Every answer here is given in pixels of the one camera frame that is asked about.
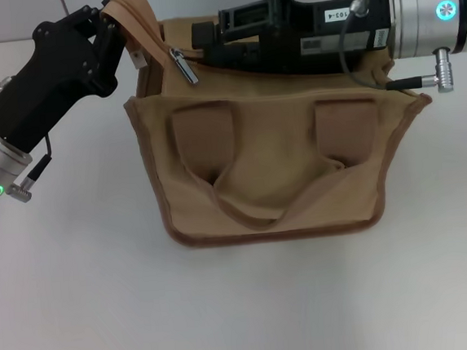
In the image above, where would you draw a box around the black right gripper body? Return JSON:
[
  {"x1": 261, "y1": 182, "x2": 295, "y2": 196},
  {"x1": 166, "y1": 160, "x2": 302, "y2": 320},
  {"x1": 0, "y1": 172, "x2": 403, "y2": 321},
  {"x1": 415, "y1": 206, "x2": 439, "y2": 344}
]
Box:
[{"x1": 261, "y1": 0, "x2": 397, "y2": 79}]

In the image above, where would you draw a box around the right arm connector cable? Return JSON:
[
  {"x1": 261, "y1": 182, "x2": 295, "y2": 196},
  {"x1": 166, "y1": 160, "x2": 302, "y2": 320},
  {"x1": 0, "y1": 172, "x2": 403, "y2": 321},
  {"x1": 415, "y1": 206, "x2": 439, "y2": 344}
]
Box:
[{"x1": 334, "y1": 0, "x2": 457, "y2": 103}]

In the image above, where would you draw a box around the left arm connector cable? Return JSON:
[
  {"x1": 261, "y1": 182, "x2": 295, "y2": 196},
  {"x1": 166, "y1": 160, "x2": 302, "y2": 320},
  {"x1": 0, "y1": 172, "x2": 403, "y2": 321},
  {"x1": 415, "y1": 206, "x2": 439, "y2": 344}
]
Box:
[{"x1": 2, "y1": 133, "x2": 57, "y2": 206}]

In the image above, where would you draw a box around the khaki canvas food bag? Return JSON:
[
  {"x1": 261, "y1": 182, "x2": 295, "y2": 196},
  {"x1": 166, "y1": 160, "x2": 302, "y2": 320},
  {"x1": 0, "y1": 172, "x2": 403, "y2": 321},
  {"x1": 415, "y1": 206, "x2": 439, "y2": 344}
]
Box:
[{"x1": 97, "y1": 0, "x2": 443, "y2": 255}]

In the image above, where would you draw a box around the silver metal zipper pull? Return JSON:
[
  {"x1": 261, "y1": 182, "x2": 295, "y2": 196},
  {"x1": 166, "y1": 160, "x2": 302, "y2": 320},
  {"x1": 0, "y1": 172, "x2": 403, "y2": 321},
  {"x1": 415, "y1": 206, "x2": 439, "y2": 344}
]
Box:
[{"x1": 168, "y1": 43, "x2": 200, "y2": 87}]

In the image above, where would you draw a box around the arm connector cable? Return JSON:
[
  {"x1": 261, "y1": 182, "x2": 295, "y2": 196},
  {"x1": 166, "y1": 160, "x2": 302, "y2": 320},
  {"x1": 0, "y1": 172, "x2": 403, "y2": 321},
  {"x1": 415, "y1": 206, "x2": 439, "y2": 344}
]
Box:
[
  {"x1": 334, "y1": 0, "x2": 457, "y2": 103},
  {"x1": 2, "y1": 133, "x2": 57, "y2": 206}
]

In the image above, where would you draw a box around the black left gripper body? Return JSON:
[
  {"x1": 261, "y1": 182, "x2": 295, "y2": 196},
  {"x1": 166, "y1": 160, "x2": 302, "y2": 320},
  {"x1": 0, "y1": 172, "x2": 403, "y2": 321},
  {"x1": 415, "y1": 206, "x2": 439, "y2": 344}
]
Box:
[{"x1": 0, "y1": 3, "x2": 125, "y2": 157}]

